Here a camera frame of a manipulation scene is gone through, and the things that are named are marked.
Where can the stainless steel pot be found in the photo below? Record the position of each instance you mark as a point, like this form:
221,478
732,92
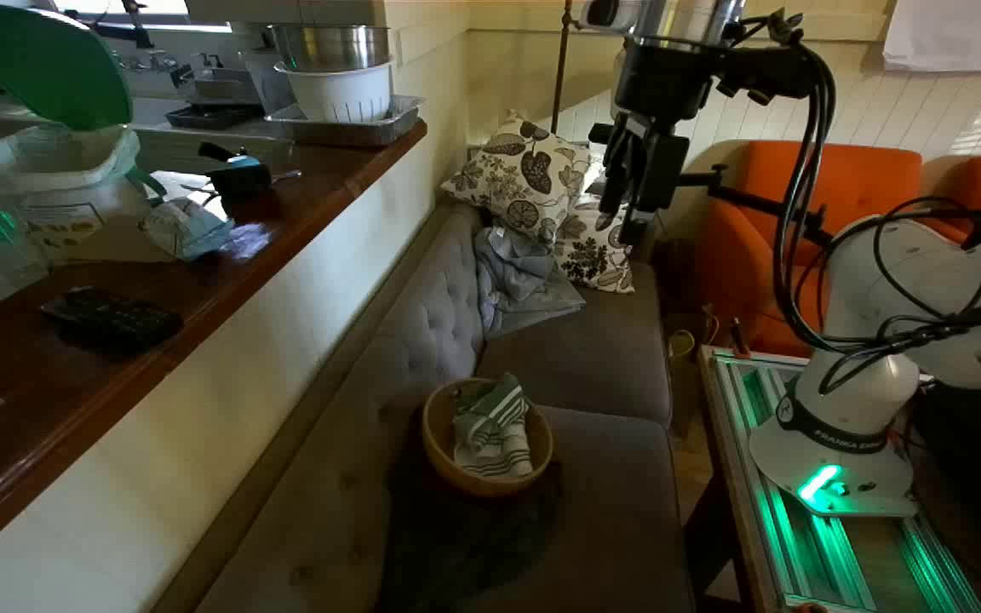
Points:
333,45

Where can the clear plastic container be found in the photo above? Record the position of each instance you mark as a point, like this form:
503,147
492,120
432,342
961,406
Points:
54,172

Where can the brown wooden counter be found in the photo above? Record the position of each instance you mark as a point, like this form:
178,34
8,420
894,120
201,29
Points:
59,393

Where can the green white striped cloth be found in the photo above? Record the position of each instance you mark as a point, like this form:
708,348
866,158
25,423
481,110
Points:
492,431

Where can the black mug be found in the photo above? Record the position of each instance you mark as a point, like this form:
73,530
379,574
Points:
248,187

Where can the orange armchair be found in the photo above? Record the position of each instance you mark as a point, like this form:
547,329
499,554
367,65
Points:
759,255

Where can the wooden bowl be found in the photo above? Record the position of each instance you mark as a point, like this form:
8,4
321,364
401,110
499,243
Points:
436,436

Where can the grey tufted sofa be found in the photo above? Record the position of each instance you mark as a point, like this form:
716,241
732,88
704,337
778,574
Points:
593,351

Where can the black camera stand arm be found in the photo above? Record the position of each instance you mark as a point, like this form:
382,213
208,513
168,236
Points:
750,202

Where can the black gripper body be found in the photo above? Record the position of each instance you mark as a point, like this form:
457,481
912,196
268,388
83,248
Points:
658,155

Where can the white ribbed bowl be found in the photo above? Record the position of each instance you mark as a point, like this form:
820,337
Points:
339,92

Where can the white window blind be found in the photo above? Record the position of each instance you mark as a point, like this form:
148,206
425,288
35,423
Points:
954,34

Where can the small floral pillow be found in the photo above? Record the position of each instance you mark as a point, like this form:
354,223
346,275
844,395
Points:
593,246

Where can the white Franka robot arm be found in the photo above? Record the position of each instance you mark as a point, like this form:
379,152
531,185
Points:
912,285

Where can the large floral pillow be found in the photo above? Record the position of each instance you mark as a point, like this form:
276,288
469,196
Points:
526,172

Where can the thin black lamp pole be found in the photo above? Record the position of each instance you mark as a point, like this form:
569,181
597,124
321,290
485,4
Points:
561,70

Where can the metal baking tray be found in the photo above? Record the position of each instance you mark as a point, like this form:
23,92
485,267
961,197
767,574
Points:
390,124

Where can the robot base table green lights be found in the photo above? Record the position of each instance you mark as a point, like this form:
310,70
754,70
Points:
810,555

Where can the green round lid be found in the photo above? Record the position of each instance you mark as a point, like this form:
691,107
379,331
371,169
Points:
35,61

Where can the crumpled clear plastic bag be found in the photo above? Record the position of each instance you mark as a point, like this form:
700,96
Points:
187,226

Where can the dark grey blanket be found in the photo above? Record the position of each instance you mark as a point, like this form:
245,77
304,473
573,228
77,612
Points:
457,546

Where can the black flat pan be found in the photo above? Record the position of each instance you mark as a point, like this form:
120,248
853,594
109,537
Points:
212,112

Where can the grey crumpled cushion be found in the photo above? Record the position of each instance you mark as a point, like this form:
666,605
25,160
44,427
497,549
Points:
518,285

